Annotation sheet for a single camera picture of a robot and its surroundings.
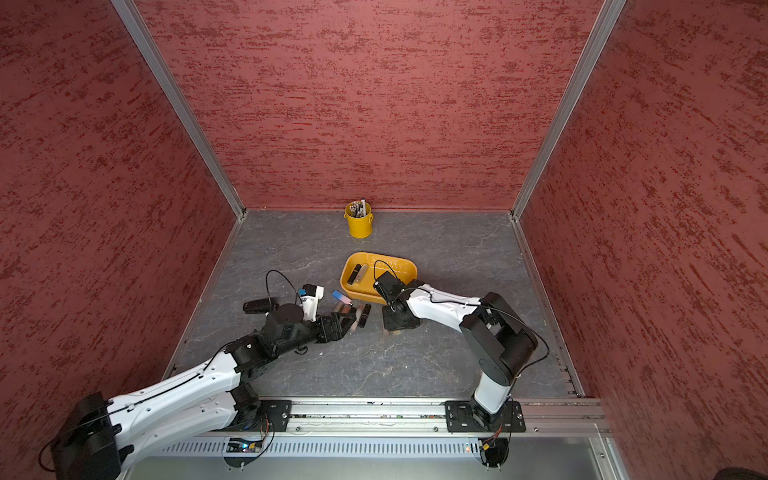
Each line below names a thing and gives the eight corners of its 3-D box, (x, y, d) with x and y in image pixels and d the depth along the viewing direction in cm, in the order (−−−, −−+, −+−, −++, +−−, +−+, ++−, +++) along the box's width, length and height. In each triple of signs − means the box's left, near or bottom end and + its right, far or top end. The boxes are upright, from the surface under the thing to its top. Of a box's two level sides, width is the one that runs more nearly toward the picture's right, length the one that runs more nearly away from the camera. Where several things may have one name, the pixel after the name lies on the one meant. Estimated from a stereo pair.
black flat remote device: (244, 315, 94) (241, 311, 92) (246, 305, 96) (243, 301, 94) (278, 310, 95) (276, 307, 93) (279, 301, 97) (277, 297, 95)
